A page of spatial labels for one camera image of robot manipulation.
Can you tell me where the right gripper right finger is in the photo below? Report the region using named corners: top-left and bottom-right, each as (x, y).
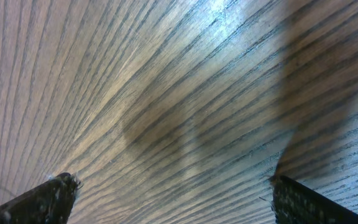
top-left (270, 175), bottom-right (358, 224)

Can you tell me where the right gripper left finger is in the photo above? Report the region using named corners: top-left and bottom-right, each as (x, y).
top-left (0, 172), bottom-right (81, 224)

